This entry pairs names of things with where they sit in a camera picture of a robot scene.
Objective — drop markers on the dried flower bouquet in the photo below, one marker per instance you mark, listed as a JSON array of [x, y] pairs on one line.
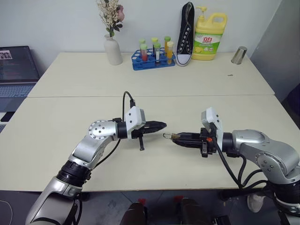
[[110, 16]]

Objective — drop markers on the yellow cap short tube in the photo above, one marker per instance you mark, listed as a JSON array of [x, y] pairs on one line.
[[155, 40]]

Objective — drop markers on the grey laptop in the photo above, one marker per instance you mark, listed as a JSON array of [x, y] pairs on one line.
[[16, 68]]

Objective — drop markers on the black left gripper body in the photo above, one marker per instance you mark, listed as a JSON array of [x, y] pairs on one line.
[[141, 140]]

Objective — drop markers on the blue test tube rack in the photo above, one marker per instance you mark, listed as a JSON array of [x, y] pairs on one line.
[[140, 65]]

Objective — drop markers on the white shoe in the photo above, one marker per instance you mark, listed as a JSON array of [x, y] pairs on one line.
[[255, 202]]

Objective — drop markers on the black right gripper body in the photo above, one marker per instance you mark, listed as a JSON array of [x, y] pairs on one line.
[[207, 146]]

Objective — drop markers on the dark rounded shape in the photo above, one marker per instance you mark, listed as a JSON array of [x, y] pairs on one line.
[[136, 214]]

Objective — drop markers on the yellow cap orange tube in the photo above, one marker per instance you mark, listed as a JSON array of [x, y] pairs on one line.
[[170, 52]]

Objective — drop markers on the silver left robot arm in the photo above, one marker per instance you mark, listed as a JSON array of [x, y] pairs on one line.
[[93, 147]]

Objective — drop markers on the yellow detergent pump bottle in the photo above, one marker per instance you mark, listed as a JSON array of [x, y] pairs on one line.
[[207, 39]]

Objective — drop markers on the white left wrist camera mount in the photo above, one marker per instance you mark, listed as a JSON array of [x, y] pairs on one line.
[[133, 117]]

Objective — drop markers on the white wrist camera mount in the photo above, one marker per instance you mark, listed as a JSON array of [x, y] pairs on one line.
[[212, 117], [133, 117]]

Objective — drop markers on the red liquid test tube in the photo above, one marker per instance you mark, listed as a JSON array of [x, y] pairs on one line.
[[144, 52]]

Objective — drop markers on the green cap orange tube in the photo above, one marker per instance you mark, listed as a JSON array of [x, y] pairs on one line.
[[167, 41]]

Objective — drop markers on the metal cup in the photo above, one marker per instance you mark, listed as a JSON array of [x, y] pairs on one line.
[[239, 55]]

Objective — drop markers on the black canvas sneaker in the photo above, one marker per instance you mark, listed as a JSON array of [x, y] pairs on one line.
[[185, 39]]

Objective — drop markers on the white ceramic vase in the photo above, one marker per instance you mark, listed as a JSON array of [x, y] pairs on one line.
[[113, 52]]

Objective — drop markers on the brass padlock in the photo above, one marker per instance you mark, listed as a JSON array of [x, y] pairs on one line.
[[176, 136]]

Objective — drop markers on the green cap white tube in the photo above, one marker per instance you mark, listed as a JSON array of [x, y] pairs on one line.
[[157, 52]]

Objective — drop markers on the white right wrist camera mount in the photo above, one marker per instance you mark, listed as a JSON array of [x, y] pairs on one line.
[[212, 117]]

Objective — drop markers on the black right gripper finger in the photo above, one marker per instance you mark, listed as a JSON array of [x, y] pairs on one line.
[[187, 143], [189, 136]]

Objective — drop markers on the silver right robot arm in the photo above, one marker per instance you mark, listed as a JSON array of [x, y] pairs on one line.
[[264, 150]]

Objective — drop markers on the green cap empty tube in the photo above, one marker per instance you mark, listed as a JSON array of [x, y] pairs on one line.
[[142, 41]]

